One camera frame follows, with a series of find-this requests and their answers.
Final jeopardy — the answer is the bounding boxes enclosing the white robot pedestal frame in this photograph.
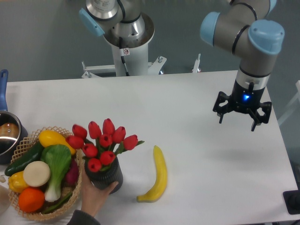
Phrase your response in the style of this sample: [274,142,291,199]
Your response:
[81,42,202,79]

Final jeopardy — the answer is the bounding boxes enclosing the red tulip bouquet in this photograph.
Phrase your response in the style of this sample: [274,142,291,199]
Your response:
[66,118,144,173]

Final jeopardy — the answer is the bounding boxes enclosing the person's hand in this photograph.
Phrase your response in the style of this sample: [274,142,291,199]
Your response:
[81,169,118,217]

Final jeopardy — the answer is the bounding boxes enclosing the orange fruit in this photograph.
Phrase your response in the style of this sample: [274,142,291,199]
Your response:
[18,187,45,213]

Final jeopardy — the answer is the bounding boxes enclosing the blue handled saucepan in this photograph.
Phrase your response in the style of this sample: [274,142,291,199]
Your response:
[0,69,28,165]

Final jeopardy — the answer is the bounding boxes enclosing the yellow squash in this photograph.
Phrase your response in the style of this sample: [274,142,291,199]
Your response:
[38,130,76,156]

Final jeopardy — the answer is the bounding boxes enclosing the yellow banana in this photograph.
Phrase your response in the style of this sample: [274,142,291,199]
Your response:
[136,145,168,203]

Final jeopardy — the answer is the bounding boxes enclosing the white round radish slice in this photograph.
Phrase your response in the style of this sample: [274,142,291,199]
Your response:
[23,161,51,187]

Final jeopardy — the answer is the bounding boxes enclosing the purple red onion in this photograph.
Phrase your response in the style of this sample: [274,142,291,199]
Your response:
[65,158,79,185]

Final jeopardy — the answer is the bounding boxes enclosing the dark green cucumber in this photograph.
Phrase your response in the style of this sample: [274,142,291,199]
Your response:
[5,141,44,177]

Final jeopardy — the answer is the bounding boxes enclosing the black device at table edge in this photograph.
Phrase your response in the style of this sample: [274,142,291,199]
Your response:
[283,190,300,215]

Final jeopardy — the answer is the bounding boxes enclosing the dark grey ribbed vase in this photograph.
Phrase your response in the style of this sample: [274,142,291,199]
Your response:
[84,158,123,194]

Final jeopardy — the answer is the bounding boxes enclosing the dark grey sleeve forearm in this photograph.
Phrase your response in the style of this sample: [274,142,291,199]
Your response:
[67,210,101,225]

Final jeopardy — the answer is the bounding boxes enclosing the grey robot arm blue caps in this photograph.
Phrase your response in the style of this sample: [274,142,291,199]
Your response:
[200,0,285,131]

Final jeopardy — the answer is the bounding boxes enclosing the yellow bell pepper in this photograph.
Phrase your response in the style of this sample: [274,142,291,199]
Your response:
[8,171,29,193]

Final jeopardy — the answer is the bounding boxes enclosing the green chili pepper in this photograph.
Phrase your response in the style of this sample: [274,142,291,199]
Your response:
[41,192,72,214]

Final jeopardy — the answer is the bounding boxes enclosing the green bok choy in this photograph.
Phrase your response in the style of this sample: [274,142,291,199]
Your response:
[41,144,72,202]

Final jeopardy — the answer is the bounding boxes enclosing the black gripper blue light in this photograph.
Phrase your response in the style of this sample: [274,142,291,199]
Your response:
[213,81,272,131]

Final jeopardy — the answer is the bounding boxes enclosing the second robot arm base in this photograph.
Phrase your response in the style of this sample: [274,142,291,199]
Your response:
[79,0,155,48]

